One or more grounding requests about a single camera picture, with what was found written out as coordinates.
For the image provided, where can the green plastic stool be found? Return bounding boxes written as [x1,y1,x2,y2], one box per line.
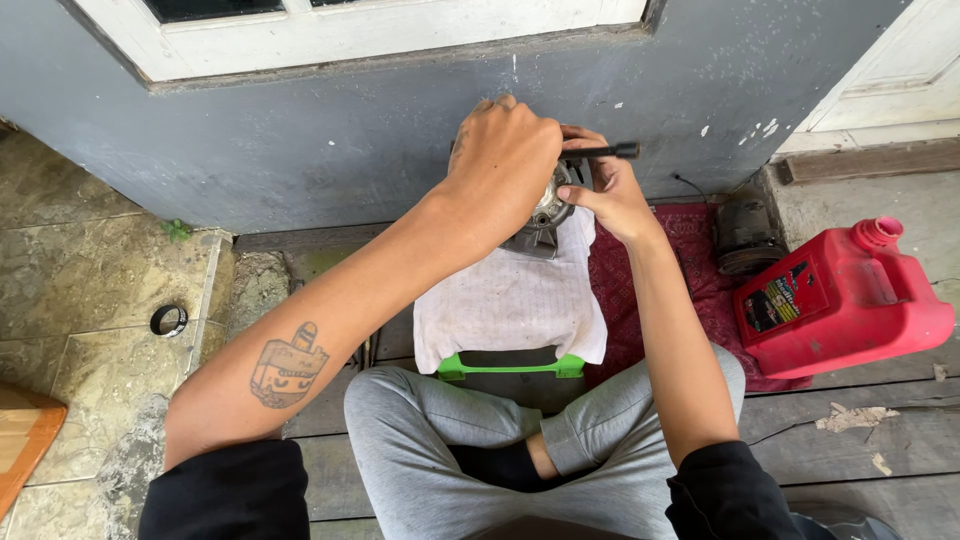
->
[437,351,586,382]

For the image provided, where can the dark compressor pulley unit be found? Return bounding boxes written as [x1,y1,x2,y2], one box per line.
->
[713,198,789,276]

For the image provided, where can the person's left hand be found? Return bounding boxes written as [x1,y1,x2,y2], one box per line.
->
[437,93,565,247]

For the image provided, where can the white cloth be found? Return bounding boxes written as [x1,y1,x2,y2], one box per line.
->
[412,207,609,375]

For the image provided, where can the person's right hand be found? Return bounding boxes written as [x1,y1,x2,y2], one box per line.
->
[556,124,661,249]

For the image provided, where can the white door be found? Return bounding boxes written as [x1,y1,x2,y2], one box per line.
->
[774,0,960,155]

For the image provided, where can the grey metal compressor part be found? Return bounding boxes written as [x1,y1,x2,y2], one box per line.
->
[498,159,594,261]

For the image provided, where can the red patterned cloth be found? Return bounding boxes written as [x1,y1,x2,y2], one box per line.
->
[585,202,813,394]

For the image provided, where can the black wrench tool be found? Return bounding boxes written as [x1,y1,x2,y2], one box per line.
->
[561,141,641,162]

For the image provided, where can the black cable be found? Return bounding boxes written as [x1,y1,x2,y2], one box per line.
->
[671,174,712,205]

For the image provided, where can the person's grey trousers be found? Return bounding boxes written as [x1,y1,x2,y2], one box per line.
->
[343,342,747,540]

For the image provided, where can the red plastic jerry can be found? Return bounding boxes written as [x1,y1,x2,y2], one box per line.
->
[732,216,957,381]

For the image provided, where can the torn paper scrap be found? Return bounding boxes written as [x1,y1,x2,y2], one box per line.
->
[815,402,901,435]

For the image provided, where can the black ring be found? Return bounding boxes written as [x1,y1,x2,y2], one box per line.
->
[150,303,189,338]

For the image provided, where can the orange wooden board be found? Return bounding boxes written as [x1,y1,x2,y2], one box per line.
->
[0,382,69,520]

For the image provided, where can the white window frame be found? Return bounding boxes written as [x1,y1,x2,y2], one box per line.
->
[71,0,650,84]

